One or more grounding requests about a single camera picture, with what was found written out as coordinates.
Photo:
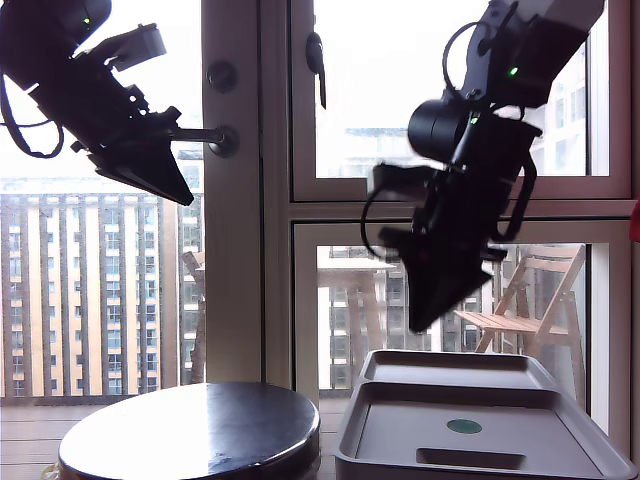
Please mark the round door lock knob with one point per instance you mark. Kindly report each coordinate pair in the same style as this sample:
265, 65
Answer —
222, 76

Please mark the wooden folding chair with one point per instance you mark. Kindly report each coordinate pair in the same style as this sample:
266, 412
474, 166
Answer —
194, 270
505, 322

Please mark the white window frame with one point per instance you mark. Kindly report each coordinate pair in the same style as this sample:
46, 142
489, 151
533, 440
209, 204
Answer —
325, 210

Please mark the green round sticker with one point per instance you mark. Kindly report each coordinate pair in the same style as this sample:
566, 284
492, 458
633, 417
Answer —
464, 426

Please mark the plastic bin liner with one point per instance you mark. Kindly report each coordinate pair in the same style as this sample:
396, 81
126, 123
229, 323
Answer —
50, 472

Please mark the grey recycling bin lid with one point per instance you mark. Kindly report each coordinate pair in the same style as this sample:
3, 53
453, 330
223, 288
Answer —
450, 395

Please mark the balcony railing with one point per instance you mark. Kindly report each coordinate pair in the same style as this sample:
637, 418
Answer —
75, 196

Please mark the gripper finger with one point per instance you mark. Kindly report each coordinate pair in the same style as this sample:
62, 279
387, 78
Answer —
130, 172
455, 290
167, 167
420, 290

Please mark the arm's grey camera box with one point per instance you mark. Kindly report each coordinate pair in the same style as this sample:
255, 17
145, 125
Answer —
140, 45
395, 180

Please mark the wooden balcony table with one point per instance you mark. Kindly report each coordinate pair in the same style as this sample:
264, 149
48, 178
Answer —
350, 275

